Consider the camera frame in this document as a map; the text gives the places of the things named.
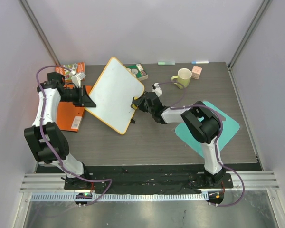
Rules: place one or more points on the pink cube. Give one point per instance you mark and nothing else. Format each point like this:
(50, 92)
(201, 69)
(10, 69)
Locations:
(196, 72)

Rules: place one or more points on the orange illustrated book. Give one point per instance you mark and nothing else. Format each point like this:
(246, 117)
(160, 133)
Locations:
(79, 67)

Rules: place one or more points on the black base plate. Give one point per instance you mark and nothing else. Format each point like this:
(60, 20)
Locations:
(150, 180)

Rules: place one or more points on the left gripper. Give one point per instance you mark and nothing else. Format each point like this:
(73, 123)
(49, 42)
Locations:
(84, 99)

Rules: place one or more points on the white slotted cable duct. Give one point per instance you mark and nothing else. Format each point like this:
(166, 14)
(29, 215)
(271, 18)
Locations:
(84, 196)

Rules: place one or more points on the yellow bone-shaped eraser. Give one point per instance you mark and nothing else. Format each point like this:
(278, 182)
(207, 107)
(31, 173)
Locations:
(134, 103)

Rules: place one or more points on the yellow-green mug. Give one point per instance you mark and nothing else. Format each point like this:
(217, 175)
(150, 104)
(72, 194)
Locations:
(182, 79)

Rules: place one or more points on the orange folder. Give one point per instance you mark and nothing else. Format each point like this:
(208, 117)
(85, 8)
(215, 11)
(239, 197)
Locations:
(68, 116)

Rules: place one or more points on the teal cutting board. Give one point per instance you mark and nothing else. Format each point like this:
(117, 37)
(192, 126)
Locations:
(230, 129)

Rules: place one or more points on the green eraser bar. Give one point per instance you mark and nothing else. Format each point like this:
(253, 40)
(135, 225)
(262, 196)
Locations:
(166, 63)

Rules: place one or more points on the blue marker pen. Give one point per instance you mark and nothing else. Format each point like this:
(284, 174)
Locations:
(200, 62)

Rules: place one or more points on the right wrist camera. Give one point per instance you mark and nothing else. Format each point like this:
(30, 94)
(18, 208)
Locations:
(157, 89)

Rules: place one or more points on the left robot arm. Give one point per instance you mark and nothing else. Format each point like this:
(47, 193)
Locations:
(46, 141)

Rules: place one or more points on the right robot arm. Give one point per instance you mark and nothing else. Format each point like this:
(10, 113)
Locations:
(203, 124)

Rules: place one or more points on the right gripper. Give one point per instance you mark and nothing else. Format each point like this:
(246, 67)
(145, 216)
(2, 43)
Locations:
(141, 102)

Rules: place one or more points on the whiteboard with orange frame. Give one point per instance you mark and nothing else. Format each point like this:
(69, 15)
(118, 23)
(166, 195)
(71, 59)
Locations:
(113, 93)

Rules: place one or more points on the small box behind whiteboard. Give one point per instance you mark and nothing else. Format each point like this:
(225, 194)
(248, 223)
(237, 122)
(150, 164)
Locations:
(138, 71)

